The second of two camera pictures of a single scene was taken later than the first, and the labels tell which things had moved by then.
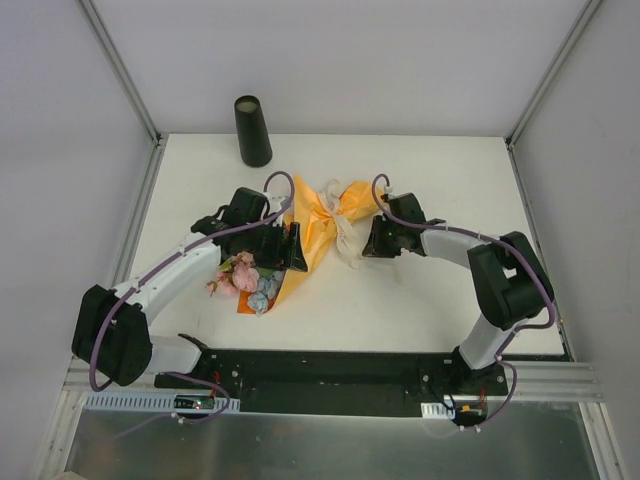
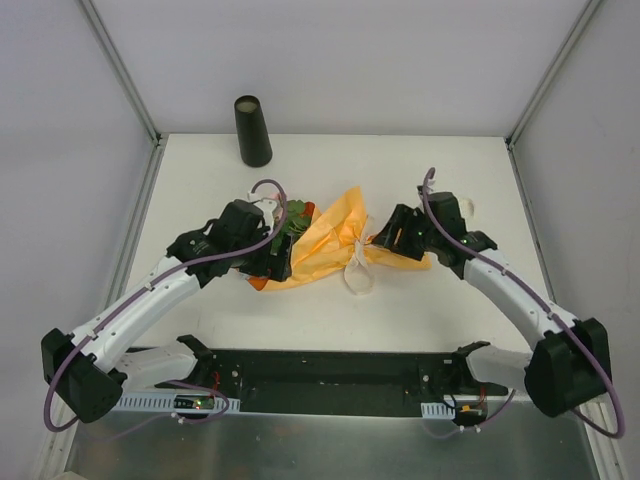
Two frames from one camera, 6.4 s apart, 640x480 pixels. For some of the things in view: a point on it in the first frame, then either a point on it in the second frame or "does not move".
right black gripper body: x=377 y=238 does not move
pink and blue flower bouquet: x=238 y=274 to x=298 y=218
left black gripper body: x=288 y=247 does not move
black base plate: x=384 y=382 does not move
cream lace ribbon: x=348 y=243 to x=360 y=275
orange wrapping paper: x=311 y=212 to x=323 y=247
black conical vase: x=255 y=147 does not move
